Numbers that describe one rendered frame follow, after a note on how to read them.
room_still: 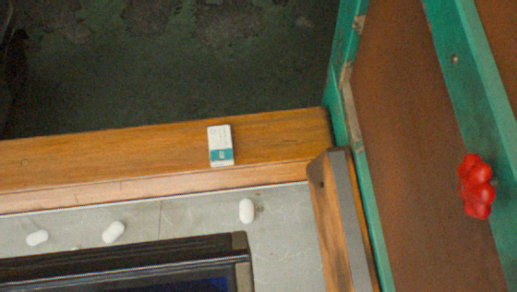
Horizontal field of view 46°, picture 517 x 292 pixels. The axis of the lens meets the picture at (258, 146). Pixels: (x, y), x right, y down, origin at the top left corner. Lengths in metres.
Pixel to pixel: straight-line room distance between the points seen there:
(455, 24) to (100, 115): 1.54
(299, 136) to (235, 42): 1.07
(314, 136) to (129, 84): 1.07
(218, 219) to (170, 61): 1.10
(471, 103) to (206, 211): 0.56
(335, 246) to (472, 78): 0.42
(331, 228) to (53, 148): 0.45
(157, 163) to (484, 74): 0.61
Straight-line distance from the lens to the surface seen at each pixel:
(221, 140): 0.92
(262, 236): 0.91
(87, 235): 0.94
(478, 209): 0.41
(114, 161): 0.95
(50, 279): 0.54
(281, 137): 0.94
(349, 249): 0.78
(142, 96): 1.90
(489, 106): 0.42
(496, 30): 0.43
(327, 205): 0.82
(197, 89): 1.89
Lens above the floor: 1.61
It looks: 64 degrees down
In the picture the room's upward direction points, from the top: straight up
